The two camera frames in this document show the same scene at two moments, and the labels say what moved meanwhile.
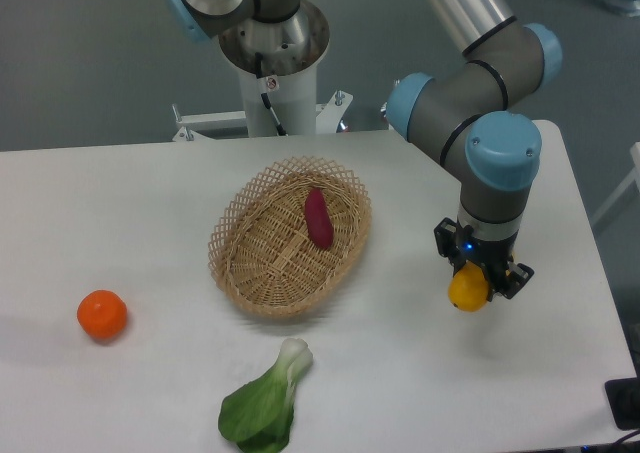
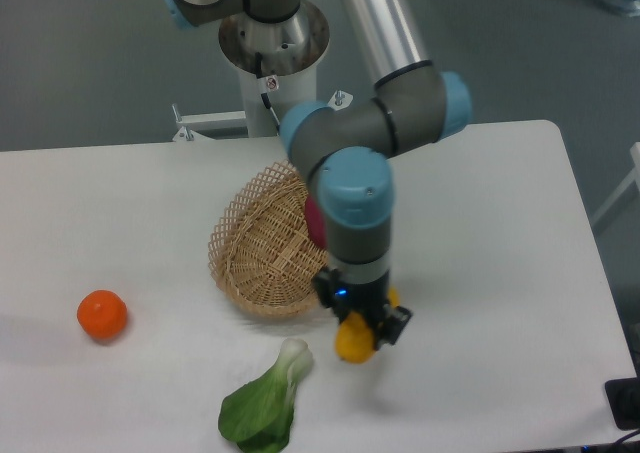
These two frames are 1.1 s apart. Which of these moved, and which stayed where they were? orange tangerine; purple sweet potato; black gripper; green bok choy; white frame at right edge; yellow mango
Moved: black gripper; yellow mango
Stayed: purple sweet potato; orange tangerine; green bok choy; white frame at right edge
